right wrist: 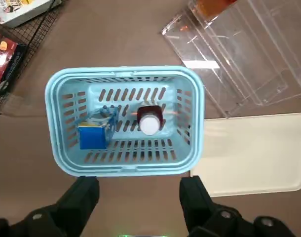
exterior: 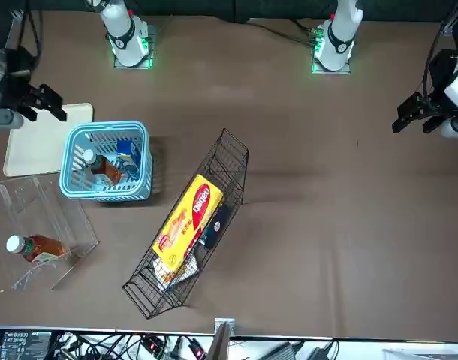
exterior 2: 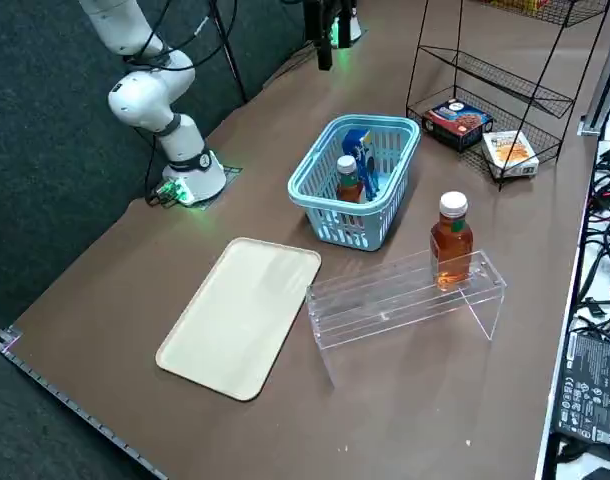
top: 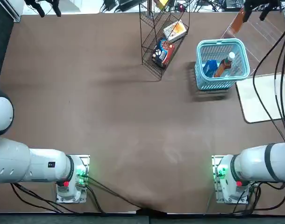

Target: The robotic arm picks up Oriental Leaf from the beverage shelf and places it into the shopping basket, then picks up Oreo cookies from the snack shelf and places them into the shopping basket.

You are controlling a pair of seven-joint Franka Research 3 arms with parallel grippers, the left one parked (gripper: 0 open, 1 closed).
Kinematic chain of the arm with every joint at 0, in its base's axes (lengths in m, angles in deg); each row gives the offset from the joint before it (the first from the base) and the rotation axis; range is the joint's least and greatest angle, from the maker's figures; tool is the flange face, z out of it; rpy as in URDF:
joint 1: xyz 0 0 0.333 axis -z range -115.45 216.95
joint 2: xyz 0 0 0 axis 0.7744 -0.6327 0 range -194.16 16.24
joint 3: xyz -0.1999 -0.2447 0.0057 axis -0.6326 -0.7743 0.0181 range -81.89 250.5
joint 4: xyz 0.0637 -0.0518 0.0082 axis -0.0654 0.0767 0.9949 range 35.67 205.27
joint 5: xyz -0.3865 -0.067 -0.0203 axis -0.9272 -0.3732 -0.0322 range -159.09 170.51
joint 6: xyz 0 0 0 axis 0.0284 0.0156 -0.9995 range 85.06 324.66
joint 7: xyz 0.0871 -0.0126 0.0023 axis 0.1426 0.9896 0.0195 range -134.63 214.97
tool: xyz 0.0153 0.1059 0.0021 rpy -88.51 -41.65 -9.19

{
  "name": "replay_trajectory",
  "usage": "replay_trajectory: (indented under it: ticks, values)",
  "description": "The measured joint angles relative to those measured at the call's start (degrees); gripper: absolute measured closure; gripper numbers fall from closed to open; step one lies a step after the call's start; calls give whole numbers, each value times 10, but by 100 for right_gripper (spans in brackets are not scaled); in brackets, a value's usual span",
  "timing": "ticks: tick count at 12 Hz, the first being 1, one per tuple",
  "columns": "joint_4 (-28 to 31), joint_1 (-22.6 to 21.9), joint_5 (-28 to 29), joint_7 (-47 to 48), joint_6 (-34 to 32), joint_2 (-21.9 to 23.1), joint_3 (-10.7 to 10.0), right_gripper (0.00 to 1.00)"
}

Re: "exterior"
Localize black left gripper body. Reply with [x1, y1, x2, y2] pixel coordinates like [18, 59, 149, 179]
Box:
[420, 88, 458, 120]

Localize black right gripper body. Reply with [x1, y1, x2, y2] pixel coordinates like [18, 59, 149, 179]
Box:
[0, 61, 41, 110]

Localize amber tea bottle white cap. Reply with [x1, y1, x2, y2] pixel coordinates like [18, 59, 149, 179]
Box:
[82, 148, 127, 185]
[5, 234, 68, 266]

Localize blue Oreo cookie box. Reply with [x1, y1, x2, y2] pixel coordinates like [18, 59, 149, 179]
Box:
[115, 139, 143, 176]

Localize clear acrylic beverage shelf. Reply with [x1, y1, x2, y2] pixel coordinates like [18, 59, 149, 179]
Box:
[0, 175, 101, 292]

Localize light blue plastic shopping basket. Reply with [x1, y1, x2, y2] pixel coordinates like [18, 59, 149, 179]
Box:
[59, 120, 154, 203]

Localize yellow snack box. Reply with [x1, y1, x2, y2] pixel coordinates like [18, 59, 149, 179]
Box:
[152, 173, 225, 274]

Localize beige plastic tray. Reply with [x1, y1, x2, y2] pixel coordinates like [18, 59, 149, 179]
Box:
[2, 103, 95, 178]

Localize dark chocolate cookie box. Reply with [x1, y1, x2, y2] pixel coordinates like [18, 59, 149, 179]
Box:
[201, 204, 231, 249]

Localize white orange cracker box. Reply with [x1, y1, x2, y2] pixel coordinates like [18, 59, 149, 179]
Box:
[152, 250, 200, 292]

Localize black labelled power adapter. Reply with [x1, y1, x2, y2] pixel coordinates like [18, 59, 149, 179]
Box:
[0, 329, 53, 360]

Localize dark power adapter brick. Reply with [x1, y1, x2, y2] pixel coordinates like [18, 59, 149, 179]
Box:
[307, 340, 339, 360]
[266, 340, 302, 360]

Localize black plug with red light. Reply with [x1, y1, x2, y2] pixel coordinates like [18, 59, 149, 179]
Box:
[143, 335, 161, 356]
[190, 339, 208, 359]

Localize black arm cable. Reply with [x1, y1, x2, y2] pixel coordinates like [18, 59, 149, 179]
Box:
[422, 0, 458, 113]
[17, 0, 44, 68]

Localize black base cable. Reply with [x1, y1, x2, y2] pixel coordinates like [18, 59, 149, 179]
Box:
[247, 18, 320, 48]

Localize black wire snack shelf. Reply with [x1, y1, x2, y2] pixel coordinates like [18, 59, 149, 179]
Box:
[122, 127, 251, 320]

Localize tangled black cables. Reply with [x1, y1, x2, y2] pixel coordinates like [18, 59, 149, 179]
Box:
[52, 331, 215, 360]

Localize aluminium frame post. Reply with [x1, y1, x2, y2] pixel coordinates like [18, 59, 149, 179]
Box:
[206, 317, 237, 360]

